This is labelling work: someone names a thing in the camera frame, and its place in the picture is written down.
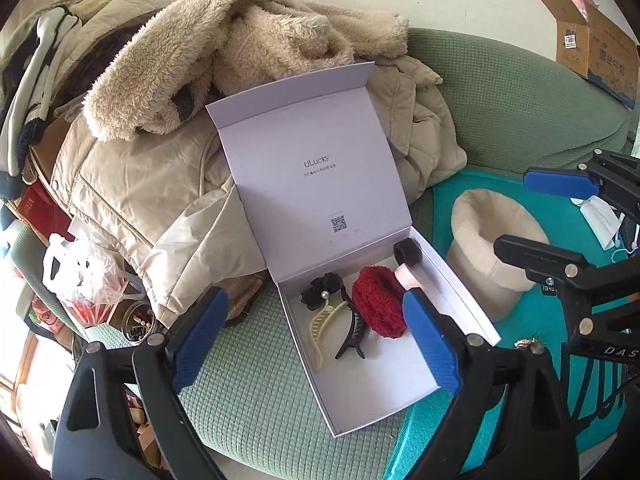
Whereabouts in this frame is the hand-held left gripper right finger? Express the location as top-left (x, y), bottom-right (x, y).
top-left (395, 289), bottom-right (583, 480)

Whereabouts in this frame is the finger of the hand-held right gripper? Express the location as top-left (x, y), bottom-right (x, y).
top-left (493, 234), bottom-right (640, 307)
top-left (523, 149), bottom-right (640, 213)

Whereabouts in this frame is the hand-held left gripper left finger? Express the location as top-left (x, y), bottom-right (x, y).
top-left (50, 286), bottom-right (231, 480)

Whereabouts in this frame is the pink round compact mirror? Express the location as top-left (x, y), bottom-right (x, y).
top-left (394, 264), bottom-right (422, 291)

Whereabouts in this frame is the black hair claw clip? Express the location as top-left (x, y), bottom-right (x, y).
top-left (334, 285), bottom-right (371, 360)

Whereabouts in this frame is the small black hair accessory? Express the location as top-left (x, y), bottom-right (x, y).
top-left (392, 241), bottom-right (424, 265)

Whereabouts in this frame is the black flower hair tie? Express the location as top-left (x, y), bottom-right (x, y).
top-left (301, 272), bottom-right (342, 309)

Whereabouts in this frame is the white gift box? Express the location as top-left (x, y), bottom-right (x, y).
top-left (206, 61), bottom-right (502, 438)

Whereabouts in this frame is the white tissue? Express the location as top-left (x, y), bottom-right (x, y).
top-left (572, 195), bottom-right (626, 251)

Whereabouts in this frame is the beige cap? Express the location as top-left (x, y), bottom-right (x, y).
top-left (445, 189), bottom-right (551, 323)

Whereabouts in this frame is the glass jar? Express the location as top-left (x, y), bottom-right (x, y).
top-left (120, 302), bottom-right (163, 348)

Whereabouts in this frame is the red fuzzy scrunchie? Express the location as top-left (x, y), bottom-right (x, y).
top-left (351, 266), bottom-right (410, 339)

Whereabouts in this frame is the green sofa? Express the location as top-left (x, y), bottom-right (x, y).
top-left (10, 27), bottom-right (640, 480)

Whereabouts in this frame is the cream hair claw clip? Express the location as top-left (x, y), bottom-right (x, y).
top-left (307, 300), bottom-right (349, 365)

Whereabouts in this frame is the white plastic bag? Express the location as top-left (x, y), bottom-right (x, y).
top-left (41, 234), bottom-right (133, 321)

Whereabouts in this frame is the open cardboard box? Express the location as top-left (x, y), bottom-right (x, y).
top-left (539, 0), bottom-right (640, 111)

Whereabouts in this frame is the beige puffer coat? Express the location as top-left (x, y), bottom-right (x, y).
top-left (50, 52), bottom-right (468, 328)

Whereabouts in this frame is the red box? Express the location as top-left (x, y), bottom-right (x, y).
top-left (10, 180), bottom-right (76, 241)

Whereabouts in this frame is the brown cardboard box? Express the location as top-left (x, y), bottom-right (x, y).
top-left (22, 115), bottom-right (71, 181)

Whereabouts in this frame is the beige fleece jacket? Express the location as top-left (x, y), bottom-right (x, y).
top-left (82, 0), bottom-right (410, 142)

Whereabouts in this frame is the black and white garment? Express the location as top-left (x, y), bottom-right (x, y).
top-left (0, 5), bottom-right (83, 201)

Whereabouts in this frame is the cream quilted coat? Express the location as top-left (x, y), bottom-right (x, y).
top-left (65, 0), bottom-right (196, 26)

